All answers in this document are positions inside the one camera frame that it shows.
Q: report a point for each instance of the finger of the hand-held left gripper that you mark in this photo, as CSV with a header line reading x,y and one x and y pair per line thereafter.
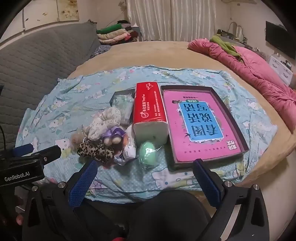
x,y
50,151
23,149

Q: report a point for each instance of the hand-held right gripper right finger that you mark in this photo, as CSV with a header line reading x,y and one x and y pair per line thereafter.
x,y
205,183

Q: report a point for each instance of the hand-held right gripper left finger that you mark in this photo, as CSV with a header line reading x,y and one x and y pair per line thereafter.
x,y
83,185

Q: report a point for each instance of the beige pompom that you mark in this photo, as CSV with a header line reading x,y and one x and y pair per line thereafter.
x,y
76,140

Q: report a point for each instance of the dark shallow box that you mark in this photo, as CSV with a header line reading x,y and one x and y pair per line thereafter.
x,y
227,155

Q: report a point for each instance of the leopard print scrunchie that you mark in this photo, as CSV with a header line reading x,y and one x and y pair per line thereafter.
x,y
94,151

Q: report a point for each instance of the plush bear with purple bow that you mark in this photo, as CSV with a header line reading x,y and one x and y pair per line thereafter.
x,y
113,139

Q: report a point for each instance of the white blue snack packet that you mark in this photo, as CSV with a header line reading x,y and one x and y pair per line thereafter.
x,y
129,148

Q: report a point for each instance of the floral plush toy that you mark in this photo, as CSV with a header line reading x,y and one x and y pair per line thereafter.
x,y
104,120

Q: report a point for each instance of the green soft ball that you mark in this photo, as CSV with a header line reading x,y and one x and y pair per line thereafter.
x,y
148,151

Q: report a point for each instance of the green printed tissue packet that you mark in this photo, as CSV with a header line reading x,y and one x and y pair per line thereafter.
x,y
122,104

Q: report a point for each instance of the small dark box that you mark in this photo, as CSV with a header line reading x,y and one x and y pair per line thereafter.
x,y
115,93

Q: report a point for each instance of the person's left hand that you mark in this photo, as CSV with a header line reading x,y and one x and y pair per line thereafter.
x,y
19,219

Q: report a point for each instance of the blue cartoon printed blanket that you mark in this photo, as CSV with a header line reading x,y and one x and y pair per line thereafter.
x,y
81,92

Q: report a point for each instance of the pink picture book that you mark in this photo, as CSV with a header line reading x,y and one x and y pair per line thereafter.
x,y
198,115

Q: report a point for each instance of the grey quilted sofa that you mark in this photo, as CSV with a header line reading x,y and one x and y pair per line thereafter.
x,y
34,69

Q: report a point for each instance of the red tissue pack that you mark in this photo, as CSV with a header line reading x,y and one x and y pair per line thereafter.
x,y
148,104

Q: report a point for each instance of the dark floral cloth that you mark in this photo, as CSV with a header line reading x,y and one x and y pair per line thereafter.
x,y
99,49

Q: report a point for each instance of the pink quilt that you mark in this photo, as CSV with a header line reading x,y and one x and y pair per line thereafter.
x,y
254,69

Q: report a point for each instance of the stack of folded clothes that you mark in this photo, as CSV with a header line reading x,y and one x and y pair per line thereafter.
x,y
111,34

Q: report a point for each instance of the white drawer cabinet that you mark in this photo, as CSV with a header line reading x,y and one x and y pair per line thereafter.
x,y
279,69

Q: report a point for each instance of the beige round bed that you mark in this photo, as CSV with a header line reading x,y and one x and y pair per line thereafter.
x,y
161,53

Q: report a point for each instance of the green cloth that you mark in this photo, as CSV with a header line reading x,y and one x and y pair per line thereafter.
x,y
222,42

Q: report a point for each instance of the cluttered side table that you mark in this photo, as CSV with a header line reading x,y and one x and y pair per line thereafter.
x,y
245,41

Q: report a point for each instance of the white curtain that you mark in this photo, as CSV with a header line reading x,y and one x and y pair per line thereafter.
x,y
161,18

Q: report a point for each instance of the wall painting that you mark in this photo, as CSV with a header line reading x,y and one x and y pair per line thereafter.
x,y
69,11

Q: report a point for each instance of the black wall television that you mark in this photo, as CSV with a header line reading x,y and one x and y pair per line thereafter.
x,y
277,37

